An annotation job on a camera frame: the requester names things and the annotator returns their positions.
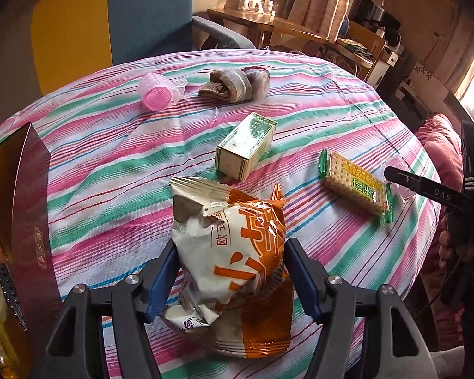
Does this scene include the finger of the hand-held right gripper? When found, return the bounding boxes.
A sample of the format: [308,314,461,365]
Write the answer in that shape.
[383,166,471,211]

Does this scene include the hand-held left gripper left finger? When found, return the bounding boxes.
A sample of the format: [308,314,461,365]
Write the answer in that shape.
[32,240,179,379]

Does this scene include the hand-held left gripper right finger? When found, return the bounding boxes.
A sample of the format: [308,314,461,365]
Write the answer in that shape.
[286,238,434,379]

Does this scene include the orange and white snack bag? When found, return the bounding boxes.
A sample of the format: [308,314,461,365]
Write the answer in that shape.
[160,176,295,360]

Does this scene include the dark red cardboard box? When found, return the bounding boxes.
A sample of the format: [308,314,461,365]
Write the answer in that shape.
[0,122,64,379]

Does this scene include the clear plastic container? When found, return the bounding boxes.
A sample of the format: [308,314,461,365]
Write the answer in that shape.
[224,0,286,15]

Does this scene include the person's right hand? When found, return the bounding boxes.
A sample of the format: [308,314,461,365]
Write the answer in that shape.
[438,227,457,263]

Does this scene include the pink quilt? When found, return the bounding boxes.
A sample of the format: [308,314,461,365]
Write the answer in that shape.
[416,114,464,348]

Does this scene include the green cracker packet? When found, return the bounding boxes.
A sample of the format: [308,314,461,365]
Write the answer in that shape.
[317,149,397,224]

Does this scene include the black studded brick strip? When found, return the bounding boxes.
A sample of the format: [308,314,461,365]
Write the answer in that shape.
[0,264,27,331]

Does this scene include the green and cream carton box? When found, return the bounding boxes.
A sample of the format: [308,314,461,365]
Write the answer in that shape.
[215,112,278,183]

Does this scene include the pink plastic cup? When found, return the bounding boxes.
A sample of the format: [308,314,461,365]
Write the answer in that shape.
[138,72,189,111]

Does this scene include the brown knitted sock bundle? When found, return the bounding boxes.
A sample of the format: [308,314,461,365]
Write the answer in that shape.
[198,67,271,104]

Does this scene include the wooden side table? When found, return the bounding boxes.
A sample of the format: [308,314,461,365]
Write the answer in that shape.
[206,8,329,49]

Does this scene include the blue and yellow chair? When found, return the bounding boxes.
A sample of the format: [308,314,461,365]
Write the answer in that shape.
[31,0,258,96]

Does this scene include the black cable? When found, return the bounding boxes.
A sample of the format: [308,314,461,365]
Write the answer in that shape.
[414,260,460,319]

